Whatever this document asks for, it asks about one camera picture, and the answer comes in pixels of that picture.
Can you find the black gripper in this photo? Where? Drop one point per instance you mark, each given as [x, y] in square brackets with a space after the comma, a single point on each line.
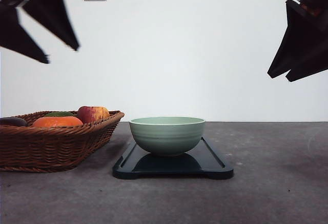
[51, 14]
[306, 32]

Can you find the green ceramic bowl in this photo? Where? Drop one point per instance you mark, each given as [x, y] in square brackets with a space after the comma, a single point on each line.
[167, 135]

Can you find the brown wicker basket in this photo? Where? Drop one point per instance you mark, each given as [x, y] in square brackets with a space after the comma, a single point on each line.
[53, 141]

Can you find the dark green fruit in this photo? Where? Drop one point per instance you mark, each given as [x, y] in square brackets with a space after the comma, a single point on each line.
[60, 113]

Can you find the dark purple fruit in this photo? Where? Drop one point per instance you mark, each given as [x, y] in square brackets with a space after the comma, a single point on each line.
[13, 121]

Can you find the orange tangerine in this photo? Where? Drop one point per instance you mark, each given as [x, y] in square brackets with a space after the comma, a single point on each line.
[57, 121]

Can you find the red yellow apple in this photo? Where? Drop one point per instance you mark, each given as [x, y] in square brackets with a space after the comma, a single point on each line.
[91, 114]

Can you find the dark rectangular tray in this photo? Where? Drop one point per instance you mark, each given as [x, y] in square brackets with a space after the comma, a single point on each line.
[200, 161]

